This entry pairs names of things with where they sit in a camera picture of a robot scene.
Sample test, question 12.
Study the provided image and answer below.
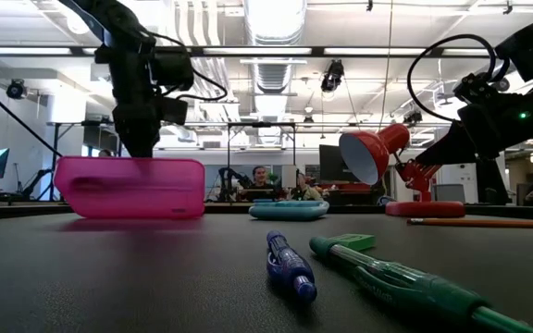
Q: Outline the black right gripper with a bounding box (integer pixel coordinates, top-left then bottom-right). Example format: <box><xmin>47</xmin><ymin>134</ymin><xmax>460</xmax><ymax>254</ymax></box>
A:
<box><xmin>416</xmin><ymin>86</ymin><xmax>533</xmax><ymax>167</ymax></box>

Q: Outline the pink plastic pencil case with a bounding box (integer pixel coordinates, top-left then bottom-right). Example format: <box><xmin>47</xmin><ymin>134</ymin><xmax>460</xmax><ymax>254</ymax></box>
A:
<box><xmin>53</xmin><ymin>155</ymin><xmax>206</xmax><ymax>220</ymax></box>

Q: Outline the orange wooden pencil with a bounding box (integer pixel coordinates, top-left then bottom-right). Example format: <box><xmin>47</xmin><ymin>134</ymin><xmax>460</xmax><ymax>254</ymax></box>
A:
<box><xmin>406</xmin><ymin>217</ymin><xmax>533</xmax><ymax>230</ymax></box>

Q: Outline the green eraser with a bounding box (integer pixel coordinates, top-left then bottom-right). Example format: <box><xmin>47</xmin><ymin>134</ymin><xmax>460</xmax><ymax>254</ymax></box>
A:
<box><xmin>328</xmin><ymin>233</ymin><xmax>377</xmax><ymax>253</ymax></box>

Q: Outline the green pen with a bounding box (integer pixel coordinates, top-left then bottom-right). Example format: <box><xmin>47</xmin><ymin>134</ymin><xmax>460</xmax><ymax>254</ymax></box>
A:
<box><xmin>309</xmin><ymin>235</ymin><xmax>533</xmax><ymax>333</ymax></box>

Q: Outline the purple pen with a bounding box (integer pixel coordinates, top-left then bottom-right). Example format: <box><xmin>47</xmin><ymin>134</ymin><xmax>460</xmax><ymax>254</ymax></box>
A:
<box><xmin>266</xmin><ymin>229</ymin><xmax>318</xmax><ymax>305</ymax></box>

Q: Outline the red desk lamp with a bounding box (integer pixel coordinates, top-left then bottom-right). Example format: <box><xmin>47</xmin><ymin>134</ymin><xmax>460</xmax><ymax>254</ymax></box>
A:
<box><xmin>339</xmin><ymin>122</ymin><xmax>466</xmax><ymax>219</ymax></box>

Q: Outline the thin black diagonal pole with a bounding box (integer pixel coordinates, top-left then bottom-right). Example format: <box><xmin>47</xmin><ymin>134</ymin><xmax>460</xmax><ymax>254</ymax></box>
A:
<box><xmin>0</xmin><ymin>73</ymin><xmax>64</xmax><ymax>158</ymax></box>

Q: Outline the black ceiling spotlight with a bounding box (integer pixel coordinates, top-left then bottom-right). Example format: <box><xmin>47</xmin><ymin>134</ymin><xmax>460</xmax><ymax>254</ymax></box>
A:
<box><xmin>6</xmin><ymin>78</ymin><xmax>28</xmax><ymax>101</ymax></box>

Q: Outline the black computer monitor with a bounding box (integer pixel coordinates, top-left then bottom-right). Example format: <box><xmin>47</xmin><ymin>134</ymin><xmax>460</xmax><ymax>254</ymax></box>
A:
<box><xmin>318</xmin><ymin>143</ymin><xmax>363</xmax><ymax>184</ymax></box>

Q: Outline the long ceiling light bar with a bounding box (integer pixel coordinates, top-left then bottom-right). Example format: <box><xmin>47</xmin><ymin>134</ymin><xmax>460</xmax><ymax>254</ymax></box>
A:
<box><xmin>0</xmin><ymin>44</ymin><xmax>494</xmax><ymax>58</ymax></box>

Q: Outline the blue calculator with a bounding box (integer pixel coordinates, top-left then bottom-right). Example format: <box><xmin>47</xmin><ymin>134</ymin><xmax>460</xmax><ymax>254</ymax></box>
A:
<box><xmin>248</xmin><ymin>199</ymin><xmax>330</xmax><ymax>222</ymax></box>

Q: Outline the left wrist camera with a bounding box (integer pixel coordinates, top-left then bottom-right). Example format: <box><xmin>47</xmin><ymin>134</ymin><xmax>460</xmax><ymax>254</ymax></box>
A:
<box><xmin>157</xmin><ymin>95</ymin><xmax>189</xmax><ymax>126</ymax></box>

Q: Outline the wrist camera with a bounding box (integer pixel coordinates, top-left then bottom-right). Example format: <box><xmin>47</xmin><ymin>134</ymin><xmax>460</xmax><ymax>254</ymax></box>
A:
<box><xmin>157</xmin><ymin>95</ymin><xmax>189</xmax><ymax>126</ymax></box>
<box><xmin>453</xmin><ymin>72</ymin><xmax>497</xmax><ymax>105</ymax></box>

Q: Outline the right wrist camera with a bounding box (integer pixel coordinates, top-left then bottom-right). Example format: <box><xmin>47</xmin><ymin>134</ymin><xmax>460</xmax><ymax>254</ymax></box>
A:
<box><xmin>453</xmin><ymin>72</ymin><xmax>497</xmax><ymax>105</ymax></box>

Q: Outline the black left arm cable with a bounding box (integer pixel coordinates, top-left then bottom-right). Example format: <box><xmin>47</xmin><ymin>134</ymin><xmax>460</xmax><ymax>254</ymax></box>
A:
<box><xmin>143</xmin><ymin>27</ymin><xmax>229</xmax><ymax>103</ymax></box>

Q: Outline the black hanging camera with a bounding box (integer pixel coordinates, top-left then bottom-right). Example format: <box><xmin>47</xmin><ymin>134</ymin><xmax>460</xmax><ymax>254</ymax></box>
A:
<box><xmin>320</xmin><ymin>58</ymin><xmax>345</xmax><ymax>93</ymax></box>

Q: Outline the black aluminium table frame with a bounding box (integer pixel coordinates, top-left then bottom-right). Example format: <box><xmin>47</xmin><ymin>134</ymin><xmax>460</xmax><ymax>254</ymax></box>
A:
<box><xmin>0</xmin><ymin>202</ymin><xmax>533</xmax><ymax>221</ymax></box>

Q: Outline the silver ventilation duct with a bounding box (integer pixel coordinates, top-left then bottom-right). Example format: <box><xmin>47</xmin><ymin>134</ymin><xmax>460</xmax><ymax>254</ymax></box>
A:
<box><xmin>242</xmin><ymin>0</ymin><xmax>308</xmax><ymax>93</ymax></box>

